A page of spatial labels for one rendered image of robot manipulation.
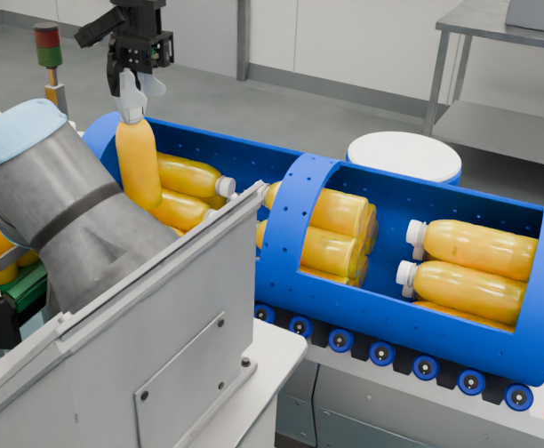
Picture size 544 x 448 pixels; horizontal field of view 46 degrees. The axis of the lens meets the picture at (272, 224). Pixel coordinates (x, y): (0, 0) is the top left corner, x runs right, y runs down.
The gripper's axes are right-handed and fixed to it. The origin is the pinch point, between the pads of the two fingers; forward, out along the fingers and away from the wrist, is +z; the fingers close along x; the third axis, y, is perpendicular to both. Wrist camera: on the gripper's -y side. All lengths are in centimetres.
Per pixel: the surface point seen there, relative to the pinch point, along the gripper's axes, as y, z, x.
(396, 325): 53, 23, -8
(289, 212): 32.2, 9.9, -4.2
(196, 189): 8.1, 17.5, 7.7
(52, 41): -52, 6, 41
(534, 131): 68, 99, 284
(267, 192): 24.6, 12.2, 4.2
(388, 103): -29, 119, 338
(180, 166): 3.7, 14.2, 9.3
